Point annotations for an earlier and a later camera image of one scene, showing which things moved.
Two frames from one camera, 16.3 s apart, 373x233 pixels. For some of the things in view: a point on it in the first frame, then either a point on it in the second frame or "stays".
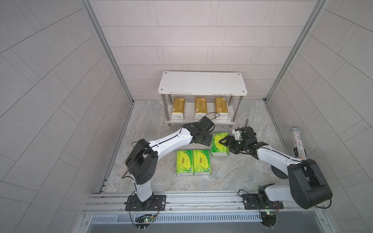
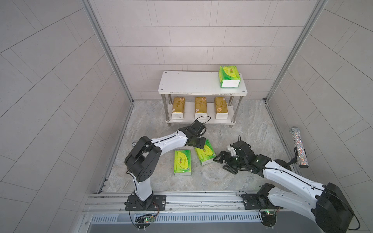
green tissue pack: (217, 148) to (229, 76)
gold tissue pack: (178, 108) stays
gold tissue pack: (200, 107) stays
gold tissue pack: (221, 108) stays
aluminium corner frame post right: (316, 11) stays
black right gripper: (230, 143) to (223, 154)
